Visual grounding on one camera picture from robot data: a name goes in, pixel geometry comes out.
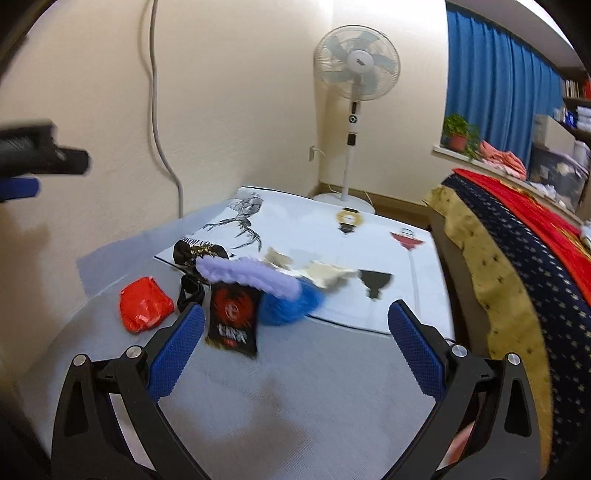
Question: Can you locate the grey wall cable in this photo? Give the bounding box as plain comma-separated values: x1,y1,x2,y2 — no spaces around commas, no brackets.
148,0,185,220

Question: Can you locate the black and gold packet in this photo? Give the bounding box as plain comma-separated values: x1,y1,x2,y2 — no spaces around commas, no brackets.
173,239,232,268

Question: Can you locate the small black wrapper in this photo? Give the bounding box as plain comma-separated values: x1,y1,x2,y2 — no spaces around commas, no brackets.
177,274,206,315

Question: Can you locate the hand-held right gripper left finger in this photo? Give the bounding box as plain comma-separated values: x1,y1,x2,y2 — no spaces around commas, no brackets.
51,302,206,480

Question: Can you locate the beige box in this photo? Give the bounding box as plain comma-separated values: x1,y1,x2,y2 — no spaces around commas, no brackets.
533,114,575,151

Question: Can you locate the potted green plant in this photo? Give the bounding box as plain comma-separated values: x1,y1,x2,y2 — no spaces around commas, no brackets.
441,114,481,160

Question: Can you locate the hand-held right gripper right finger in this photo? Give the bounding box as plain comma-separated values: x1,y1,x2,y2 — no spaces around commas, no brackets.
383,299,543,480

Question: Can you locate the red crumpled wrapper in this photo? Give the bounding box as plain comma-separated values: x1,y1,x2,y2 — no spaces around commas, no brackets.
119,276,175,334

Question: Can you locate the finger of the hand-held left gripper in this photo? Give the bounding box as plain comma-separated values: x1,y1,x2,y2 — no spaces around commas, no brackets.
0,176,41,202
0,120,90,177

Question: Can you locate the wooden bookshelf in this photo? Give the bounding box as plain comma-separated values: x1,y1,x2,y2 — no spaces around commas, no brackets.
554,69,591,139

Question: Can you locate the cream white plastic bag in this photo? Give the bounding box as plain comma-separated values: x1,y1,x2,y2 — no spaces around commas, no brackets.
265,247,358,291

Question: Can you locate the blue curtain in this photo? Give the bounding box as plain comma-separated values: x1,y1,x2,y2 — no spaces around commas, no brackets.
445,9,566,174

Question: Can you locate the red navy gold blanket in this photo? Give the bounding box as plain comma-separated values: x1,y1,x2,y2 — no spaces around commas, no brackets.
422,168,591,462

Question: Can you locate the purple fluffy cloth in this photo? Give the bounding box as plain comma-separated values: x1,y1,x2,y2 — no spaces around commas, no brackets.
194,256,303,308

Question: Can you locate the black packet with red emblem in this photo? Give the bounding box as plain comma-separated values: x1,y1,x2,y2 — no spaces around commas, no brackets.
204,281,264,358

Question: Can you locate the blue fluffy cloth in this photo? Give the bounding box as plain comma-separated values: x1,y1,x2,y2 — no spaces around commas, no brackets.
259,277,326,326

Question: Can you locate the white printed sheet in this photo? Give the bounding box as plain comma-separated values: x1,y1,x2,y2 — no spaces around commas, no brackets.
154,186,455,335

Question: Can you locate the white standing fan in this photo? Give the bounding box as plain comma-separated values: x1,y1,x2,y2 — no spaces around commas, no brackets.
313,25,402,215

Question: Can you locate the pink cloth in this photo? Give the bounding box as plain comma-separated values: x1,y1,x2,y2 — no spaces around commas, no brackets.
478,141,527,178

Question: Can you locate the clear storage box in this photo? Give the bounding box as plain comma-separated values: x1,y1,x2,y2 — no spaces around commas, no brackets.
526,143,591,213

